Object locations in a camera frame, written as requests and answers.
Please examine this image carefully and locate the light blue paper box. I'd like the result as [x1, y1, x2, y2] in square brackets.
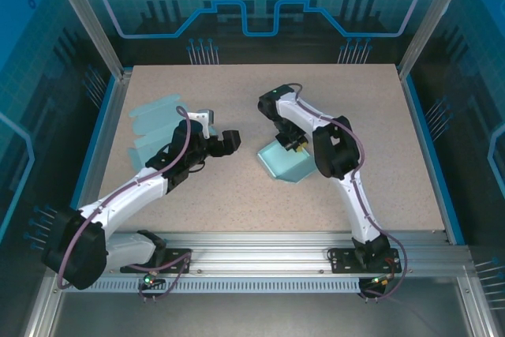
[256, 137, 316, 186]
[126, 94, 190, 170]

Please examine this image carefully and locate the blue table side trim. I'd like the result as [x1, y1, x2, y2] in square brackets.
[65, 76, 119, 215]
[401, 74, 466, 245]

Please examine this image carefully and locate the small LED connector board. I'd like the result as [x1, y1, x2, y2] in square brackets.
[137, 271, 165, 289]
[361, 273, 395, 289]

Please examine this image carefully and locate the grey metal lower panel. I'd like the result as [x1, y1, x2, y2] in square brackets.
[50, 291, 474, 337]

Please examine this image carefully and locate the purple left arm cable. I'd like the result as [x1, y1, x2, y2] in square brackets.
[54, 104, 196, 305]

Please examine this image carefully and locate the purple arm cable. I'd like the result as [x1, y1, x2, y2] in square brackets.
[54, 104, 196, 305]
[282, 82, 410, 302]

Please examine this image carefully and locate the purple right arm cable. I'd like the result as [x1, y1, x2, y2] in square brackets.
[282, 82, 410, 302]

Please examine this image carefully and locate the aluminium table side rail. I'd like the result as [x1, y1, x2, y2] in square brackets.
[65, 70, 135, 245]

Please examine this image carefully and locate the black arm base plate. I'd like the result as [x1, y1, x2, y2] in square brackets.
[120, 248, 193, 275]
[329, 247, 403, 274]

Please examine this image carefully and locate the aluminium frame rail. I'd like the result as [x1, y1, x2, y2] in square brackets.
[49, 230, 477, 277]

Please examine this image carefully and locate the white slotted cable duct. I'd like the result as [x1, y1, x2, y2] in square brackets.
[62, 276, 362, 294]

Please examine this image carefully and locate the aluminium frame post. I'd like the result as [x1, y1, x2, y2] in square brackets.
[396, 0, 474, 80]
[43, 0, 133, 81]

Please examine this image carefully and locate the aluminium frame leg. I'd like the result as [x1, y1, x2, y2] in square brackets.
[456, 273, 503, 337]
[22, 281, 65, 337]

